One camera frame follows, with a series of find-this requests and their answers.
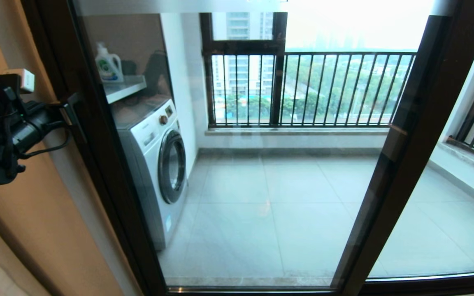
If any black door handle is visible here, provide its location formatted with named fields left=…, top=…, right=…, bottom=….
left=65, top=94, right=88, bottom=142

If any dark brown sliding glass door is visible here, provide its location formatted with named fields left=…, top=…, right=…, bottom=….
left=21, top=0, right=474, bottom=296

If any white detergent bottle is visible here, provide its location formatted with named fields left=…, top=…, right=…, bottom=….
left=95, top=42, right=125, bottom=83

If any white front-load washing machine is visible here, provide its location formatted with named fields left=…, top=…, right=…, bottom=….
left=112, top=98, right=188, bottom=250

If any long grey stone sill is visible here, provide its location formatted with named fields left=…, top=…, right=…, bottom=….
left=205, top=127, right=389, bottom=136

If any long black balcony railing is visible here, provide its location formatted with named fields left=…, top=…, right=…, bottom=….
left=202, top=51, right=418, bottom=127

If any short grey stone sill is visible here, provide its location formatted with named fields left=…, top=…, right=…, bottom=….
left=434, top=142, right=474, bottom=179

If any fixed dark-framed glass door panel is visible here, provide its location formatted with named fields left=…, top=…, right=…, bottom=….
left=331, top=14, right=474, bottom=294

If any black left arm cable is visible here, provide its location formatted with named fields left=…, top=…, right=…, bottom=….
left=17, top=121, right=73, bottom=160

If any white wall shelf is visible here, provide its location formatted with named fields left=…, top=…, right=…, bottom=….
left=102, top=75, right=148, bottom=104

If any black window frame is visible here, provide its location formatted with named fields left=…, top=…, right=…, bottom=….
left=199, top=12, right=288, bottom=126

